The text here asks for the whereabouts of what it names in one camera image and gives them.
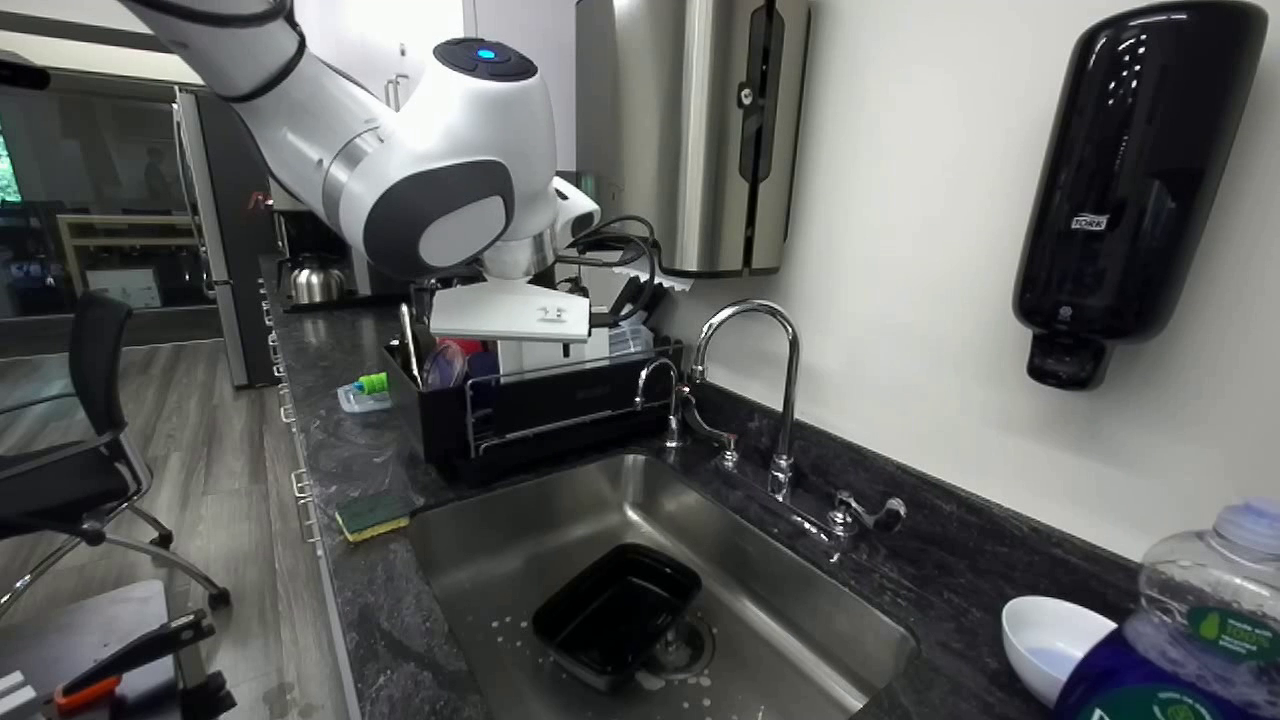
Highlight green yellow sponge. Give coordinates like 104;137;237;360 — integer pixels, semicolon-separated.
326;487;414;550

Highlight black dish rack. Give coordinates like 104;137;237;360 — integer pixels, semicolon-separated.
382;302;687;487

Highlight silver butter knife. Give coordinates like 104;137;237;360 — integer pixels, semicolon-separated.
395;302;429;393

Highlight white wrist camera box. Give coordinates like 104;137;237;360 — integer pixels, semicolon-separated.
429;279;596;346

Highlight clear round lid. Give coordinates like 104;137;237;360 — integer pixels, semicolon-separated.
414;348;471;396

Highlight black office chair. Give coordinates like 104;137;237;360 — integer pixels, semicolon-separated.
0;287;237;613

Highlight metal sink drain strainer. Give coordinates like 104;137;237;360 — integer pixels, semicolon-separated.
648;613;725;685

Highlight small chrome faucet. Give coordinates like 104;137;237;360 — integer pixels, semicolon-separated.
630;352;692;451

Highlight clear plastic container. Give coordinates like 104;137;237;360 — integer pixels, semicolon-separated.
596;320;661;365

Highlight black coffee machine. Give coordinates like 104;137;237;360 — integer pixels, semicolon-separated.
265;184;380;309

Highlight black dish brush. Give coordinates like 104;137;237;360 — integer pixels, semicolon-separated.
602;272;672;337

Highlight silver kettle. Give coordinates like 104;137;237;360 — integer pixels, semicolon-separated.
280;253;356;309

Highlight black soap dispenser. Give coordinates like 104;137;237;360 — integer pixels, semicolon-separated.
1007;0;1280;396

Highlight red cup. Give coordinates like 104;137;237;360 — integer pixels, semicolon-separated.
436;337;500;367

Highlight blue dish soap bottle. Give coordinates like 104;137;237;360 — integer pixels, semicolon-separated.
1052;496;1280;720

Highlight orange handled black tool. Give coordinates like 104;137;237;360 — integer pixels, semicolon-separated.
47;606;220;715

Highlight black lunchbox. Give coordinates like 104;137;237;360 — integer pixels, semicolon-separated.
526;539;708;701

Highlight stainless steel sink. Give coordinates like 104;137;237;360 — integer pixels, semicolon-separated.
403;451;923;720

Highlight tall chrome faucet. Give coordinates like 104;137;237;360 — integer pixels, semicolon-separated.
687;296;812;500

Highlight steel paper towel dispenser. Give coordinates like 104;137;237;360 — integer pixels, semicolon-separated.
570;0;818;293

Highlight small white bowl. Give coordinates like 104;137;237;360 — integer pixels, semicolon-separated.
997;592;1123;712

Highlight chrome faucet handle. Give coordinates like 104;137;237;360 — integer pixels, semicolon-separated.
817;483;921;544

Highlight small green blue item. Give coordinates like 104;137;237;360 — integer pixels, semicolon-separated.
333;367;401;416

